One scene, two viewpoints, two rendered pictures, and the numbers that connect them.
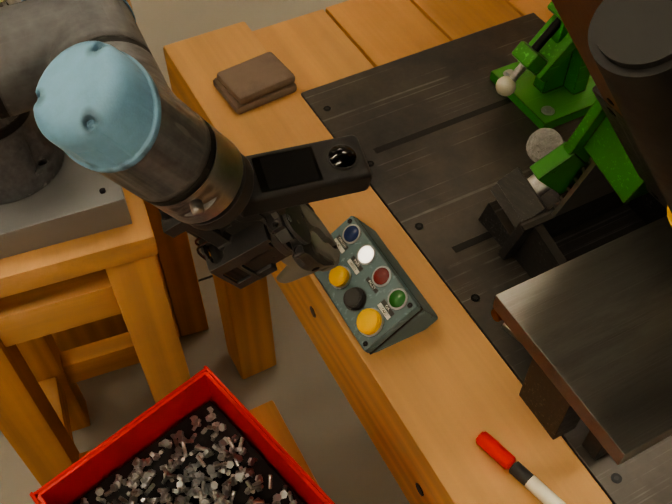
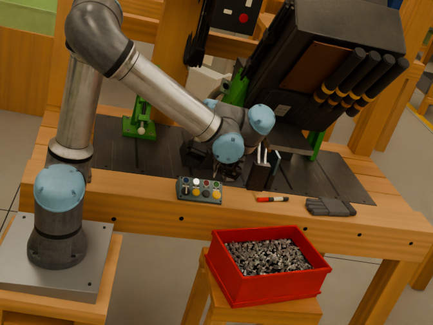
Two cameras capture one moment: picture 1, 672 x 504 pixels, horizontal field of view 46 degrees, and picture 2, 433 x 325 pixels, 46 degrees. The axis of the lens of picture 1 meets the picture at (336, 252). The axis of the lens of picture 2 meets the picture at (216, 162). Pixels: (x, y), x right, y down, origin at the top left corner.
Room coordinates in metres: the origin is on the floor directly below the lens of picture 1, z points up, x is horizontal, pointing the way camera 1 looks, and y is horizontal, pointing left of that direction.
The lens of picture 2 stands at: (0.25, 1.39, 1.81)
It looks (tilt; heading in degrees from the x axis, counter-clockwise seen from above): 28 degrees down; 281
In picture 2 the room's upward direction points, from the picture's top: 17 degrees clockwise
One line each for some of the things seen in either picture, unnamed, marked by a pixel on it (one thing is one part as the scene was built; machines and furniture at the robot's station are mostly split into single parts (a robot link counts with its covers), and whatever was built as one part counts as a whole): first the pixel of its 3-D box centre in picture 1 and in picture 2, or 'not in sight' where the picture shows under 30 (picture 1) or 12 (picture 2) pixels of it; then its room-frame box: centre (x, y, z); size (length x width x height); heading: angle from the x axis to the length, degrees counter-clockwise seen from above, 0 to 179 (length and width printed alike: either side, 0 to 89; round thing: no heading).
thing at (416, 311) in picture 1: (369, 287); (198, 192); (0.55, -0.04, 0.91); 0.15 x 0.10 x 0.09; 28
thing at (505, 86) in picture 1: (515, 74); (142, 126); (0.87, -0.25, 0.96); 0.06 x 0.03 x 0.06; 118
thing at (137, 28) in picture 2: not in sight; (238, 49); (0.69, -0.72, 1.23); 1.30 x 0.05 x 0.09; 28
